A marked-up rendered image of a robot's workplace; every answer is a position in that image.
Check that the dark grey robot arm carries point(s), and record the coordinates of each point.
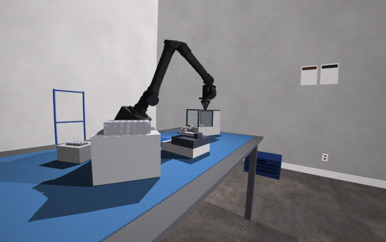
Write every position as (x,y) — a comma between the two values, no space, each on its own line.
(151,97)

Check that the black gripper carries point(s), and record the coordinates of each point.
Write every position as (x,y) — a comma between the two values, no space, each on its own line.
(205,102)

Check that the blue bench mat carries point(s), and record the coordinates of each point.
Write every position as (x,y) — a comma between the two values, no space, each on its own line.
(46,200)

